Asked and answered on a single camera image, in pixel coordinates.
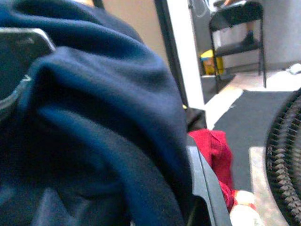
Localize navy blue garment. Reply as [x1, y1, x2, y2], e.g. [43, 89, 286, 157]
[0, 0, 196, 226]

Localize black tall door frame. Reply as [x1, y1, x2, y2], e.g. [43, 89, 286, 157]
[154, 0, 189, 108]

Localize black metal chair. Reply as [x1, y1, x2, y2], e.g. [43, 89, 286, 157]
[208, 0, 268, 93]

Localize yellow container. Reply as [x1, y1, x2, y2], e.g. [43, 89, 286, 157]
[199, 49, 224, 76]

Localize black floor fan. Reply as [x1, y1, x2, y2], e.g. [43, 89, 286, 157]
[265, 88, 301, 226]

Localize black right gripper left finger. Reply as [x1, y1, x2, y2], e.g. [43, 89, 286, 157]
[0, 27, 56, 118]

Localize white cloth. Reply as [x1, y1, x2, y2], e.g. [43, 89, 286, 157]
[285, 63, 301, 76]

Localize black floor mat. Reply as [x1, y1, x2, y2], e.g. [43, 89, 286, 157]
[213, 90, 294, 191]

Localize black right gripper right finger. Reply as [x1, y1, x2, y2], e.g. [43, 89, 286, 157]
[186, 138, 232, 226]

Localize red garment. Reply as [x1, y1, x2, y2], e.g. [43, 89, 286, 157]
[188, 129, 236, 212]

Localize clear plastic bag red tape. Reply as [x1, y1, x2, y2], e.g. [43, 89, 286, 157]
[229, 190, 265, 226]

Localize person leg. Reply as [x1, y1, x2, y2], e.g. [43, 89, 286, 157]
[243, 21, 256, 47]

